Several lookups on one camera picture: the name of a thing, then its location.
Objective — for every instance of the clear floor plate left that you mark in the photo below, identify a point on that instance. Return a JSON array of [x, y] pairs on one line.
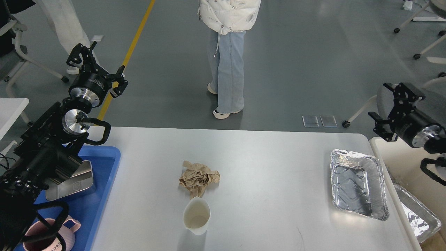
[[310, 121]]

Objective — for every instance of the blue plastic tray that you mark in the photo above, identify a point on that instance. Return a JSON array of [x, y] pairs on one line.
[[87, 207]]

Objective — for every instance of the clear floor plate right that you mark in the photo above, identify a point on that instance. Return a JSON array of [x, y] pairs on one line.
[[328, 121]]

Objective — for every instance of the person in white trousers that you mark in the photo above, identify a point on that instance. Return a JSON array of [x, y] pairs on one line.
[[64, 22]]

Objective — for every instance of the clear floor plate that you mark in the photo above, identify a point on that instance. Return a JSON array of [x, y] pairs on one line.
[[328, 121], [310, 121]]

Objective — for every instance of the person in white puffer jacket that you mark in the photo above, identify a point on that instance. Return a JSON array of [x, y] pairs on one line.
[[228, 21]]

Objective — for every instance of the white chair left background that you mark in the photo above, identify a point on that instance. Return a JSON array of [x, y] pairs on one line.
[[14, 63]]

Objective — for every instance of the crumpled brown paper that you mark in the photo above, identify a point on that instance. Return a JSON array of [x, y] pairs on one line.
[[197, 177]]

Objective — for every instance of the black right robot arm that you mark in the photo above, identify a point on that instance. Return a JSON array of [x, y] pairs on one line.
[[439, 162]]

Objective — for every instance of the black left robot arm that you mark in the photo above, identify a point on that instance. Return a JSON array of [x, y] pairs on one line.
[[49, 152]]

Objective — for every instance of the stainless steel rectangular box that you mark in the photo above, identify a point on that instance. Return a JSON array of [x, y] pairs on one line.
[[80, 184]]

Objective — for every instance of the beige plastic bin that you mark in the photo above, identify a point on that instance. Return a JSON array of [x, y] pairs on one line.
[[403, 164]]

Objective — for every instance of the white side table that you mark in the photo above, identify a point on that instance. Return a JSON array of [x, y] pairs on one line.
[[13, 121]]

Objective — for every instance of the pink ribbed HOME mug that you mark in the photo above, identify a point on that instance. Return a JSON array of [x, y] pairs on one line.
[[52, 244]]

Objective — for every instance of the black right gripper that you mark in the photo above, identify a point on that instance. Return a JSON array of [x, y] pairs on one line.
[[413, 126]]

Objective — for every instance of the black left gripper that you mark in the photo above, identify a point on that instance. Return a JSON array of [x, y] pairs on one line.
[[89, 85]]

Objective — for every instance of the white paper cup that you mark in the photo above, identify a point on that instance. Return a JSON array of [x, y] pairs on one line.
[[196, 216]]

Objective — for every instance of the aluminium foil tray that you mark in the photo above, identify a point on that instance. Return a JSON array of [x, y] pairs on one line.
[[358, 184]]

